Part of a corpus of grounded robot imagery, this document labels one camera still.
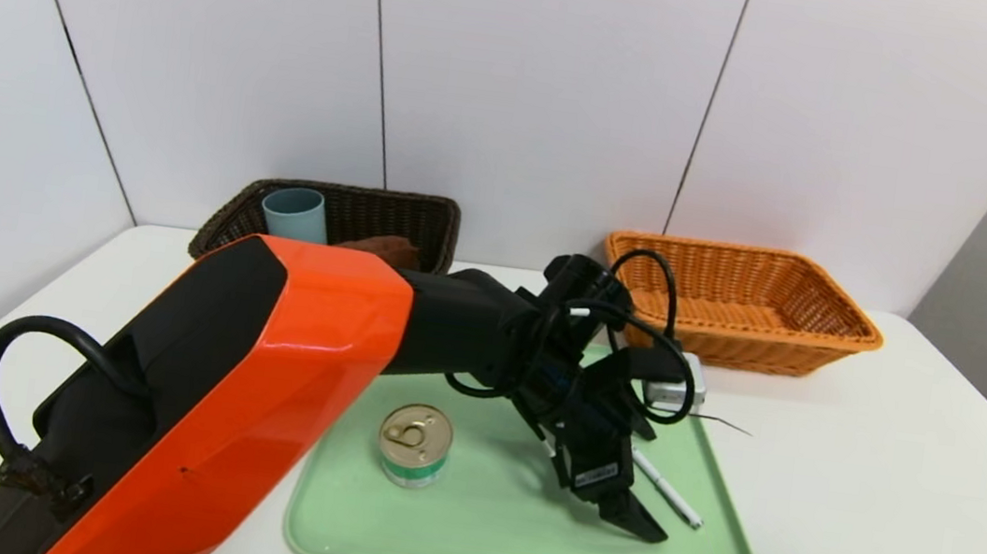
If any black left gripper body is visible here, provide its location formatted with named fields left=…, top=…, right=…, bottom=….
left=515, top=353, right=649, bottom=508

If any white pen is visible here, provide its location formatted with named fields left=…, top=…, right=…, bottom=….
left=623, top=447, right=711, bottom=532

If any tin can with gold lid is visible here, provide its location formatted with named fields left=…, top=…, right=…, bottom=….
left=373, top=398, right=459, bottom=494

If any brown towel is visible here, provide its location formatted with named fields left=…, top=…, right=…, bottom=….
left=334, top=229, right=423, bottom=275

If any blue-grey plastic cup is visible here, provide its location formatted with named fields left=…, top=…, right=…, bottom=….
left=257, top=182, right=335, bottom=247

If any orange wicker basket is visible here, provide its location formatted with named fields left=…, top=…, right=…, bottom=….
left=592, top=227, right=894, bottom=389

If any dark brown wicker basket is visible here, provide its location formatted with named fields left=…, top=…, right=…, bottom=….
left=187, top=166, right=465, bottom=291

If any green plastic tray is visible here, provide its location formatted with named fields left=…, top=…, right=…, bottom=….
left=279, top=309, right=787, bottom=554

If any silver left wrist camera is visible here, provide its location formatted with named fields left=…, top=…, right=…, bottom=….
left=641, top=347, right=713, bottom=416

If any black cable with white tag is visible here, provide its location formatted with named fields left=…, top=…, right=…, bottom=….
left=534, top=295, right=708, bottom=431

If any black camera cable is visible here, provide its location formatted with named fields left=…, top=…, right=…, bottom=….
left=599, top=244, right=688, bottom=359

